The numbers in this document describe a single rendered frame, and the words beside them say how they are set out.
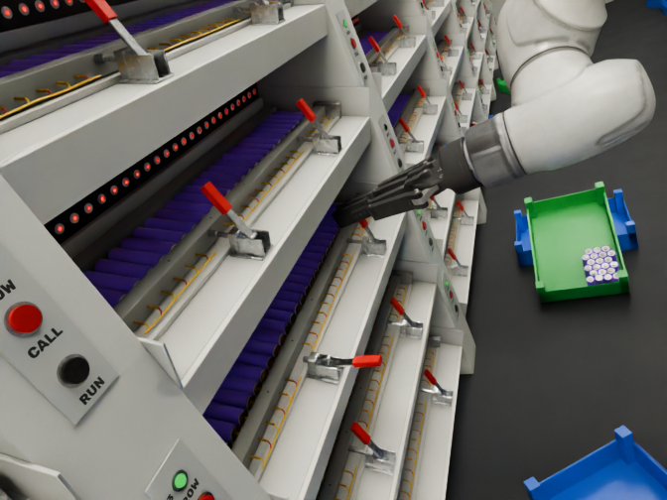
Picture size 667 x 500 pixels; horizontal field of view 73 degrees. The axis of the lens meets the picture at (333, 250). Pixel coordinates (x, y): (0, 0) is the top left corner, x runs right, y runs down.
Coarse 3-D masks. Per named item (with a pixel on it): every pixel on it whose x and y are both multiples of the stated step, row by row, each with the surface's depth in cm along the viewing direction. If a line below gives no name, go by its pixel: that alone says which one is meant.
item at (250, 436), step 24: (336, 240) 78; (336, 264) 74; (312, 288) 68; (312, 312) 64; (288, 336) 60; (288, 360) 57; (264, 384) 54; (264, 408) 51; (288, 408) 53; (240, 432) 49; (264, 432) 51; (240, 456) 47
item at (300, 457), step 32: (352, 192) 91; (384, 224) 85; (384, 256) 77; (352, 288) 71; (384, 288) 76; (320, 320) 65; (352, 320) 65; (320, 352) 61; (352, 352) 60; (288, 384) 57; (320, 384) 56; (352, 384) 61; (320, 416) 53; (288, 448) 50; (320, 448) 49; (288, 480) 47; (320, 480) 50
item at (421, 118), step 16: (416, 80) 143; (432, 80) 141; (400, 96) 140; (416, 96) 137; (432, 96) 144; (400, 112) 128; (416, 112) 133; (432, 112) 130; (400, 128) 117; (416, 128) 123; (432, 128) 122; (400, 144) 115; (416, 144) 109; (432, 144) 121; (416, 160) 107
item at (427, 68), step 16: (384, 0) 133; (400, 0) 131; (416, 0) 131; (368, 16) 136; (384, 16) 135; (400, 16) 134; (432, 48) 138; (432, 64) 139; (448, 96) 146; (448, 112) 146; (448, 128) 149; (480, 192) 166; (480, 208) 162
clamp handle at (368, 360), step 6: (330, 360) 57; (336, 360) 56; (342, 360) 56; (348, 360) 55; (354, 360) 54; (360, 360) 54; (366, 360) 54; (372, 360) 53; (378, 360) 53; (330, 366) 56; (336, 366) 56; (342, 366) 55; (354, 366) 54; (360, 366) 54; (366, 366) 54; (372, 366) 53
